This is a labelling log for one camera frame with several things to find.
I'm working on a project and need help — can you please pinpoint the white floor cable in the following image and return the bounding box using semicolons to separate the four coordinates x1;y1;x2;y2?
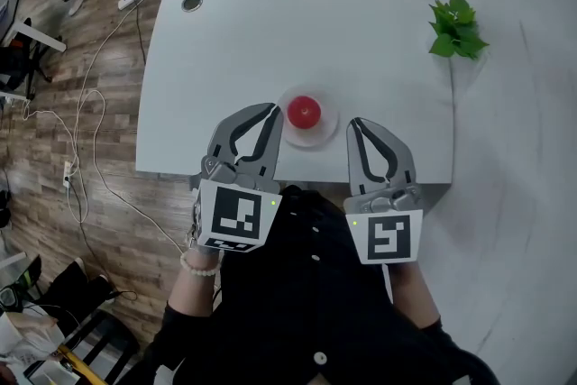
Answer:
22;0;188;256

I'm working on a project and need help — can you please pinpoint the person's right forearm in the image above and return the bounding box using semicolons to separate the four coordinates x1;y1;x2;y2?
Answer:
382;260;442;328

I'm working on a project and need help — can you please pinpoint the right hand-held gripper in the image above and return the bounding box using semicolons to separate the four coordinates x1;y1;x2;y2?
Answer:
343;116;425;266

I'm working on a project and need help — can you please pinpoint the person's black buttoned clothing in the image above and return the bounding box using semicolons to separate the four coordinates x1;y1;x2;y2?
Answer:
114;184;501;385

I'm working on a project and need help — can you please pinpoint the person's left forearm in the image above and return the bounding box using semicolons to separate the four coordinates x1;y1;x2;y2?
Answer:
167;247;223;319

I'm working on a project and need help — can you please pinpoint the white plate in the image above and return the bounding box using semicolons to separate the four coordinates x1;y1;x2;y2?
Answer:
275;86;340;149

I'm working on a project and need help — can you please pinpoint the green leafy plant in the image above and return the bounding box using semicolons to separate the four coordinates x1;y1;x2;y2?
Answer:
427;0;490;61

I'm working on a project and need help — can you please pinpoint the white bead bracelet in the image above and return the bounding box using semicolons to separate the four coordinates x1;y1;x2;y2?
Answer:
179;251;222;278

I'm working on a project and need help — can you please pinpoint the red apple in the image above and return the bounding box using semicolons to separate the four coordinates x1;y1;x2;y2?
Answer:
287;95;323;130

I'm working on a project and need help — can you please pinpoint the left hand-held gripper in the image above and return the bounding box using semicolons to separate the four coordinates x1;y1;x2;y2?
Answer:
188;102;286;254

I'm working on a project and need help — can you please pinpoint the black floor cable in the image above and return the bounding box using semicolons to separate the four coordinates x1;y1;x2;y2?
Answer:
133;6;149;67

